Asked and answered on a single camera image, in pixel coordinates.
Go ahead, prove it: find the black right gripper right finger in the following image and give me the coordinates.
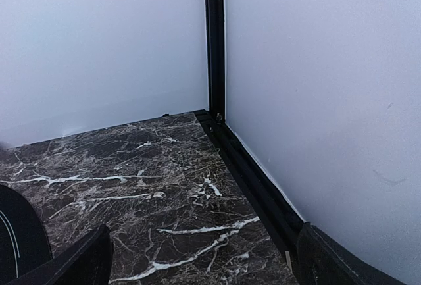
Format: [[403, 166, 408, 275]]
[[297, 222, 401, 285]]

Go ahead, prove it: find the black table edge rail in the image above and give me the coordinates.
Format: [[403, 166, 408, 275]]
[[193, 109, 313, 263]]

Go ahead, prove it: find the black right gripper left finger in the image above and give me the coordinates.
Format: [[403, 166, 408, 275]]
[[9, 224, 114, 285]]

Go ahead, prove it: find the black corner frame post right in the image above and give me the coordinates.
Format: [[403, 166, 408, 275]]
[[205, 0, 226, 124]]

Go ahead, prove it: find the round black poker mat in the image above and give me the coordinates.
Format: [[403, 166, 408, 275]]
[[0, 185, 52, 284]]

